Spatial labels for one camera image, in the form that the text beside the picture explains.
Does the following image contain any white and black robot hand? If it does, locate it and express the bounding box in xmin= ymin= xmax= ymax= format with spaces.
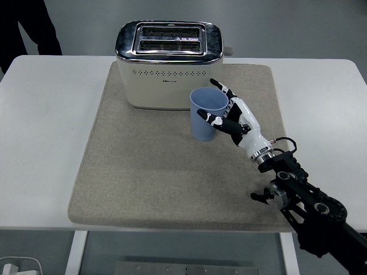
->
xmin=196 ymin=78 xmax=273 ymax=160

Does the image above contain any blue ribbed plastic cup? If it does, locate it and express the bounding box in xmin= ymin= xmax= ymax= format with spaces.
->
xmin=189 ymin=87 xmax=229 ymax=142

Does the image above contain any cream and chrome toaster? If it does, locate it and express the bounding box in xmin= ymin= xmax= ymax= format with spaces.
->
xmin=114 ymin=20 xmax=234 ymax=111

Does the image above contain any beige fabric mat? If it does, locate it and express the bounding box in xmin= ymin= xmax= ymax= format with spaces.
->
xmin=67 ymin=62 xmax=305 ymax=230

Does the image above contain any white table leg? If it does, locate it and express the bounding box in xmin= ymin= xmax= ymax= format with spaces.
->
xmin=279 ymin=232 xmax=300 ymax=275
xmin=63 ymin=230 xmax=88 ymax=275

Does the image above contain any grey metal plate with screws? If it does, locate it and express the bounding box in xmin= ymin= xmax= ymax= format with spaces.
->
xmin=114 ymin=261 xmax=259 ymax=275

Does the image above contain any white rounded tray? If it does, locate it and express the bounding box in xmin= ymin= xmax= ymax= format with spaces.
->
xmin=0 ymin=256 xmax=44 ymax=275

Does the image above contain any person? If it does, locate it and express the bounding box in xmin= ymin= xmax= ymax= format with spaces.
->
xmin=0 ymin=0 xmax=63 ymax=74

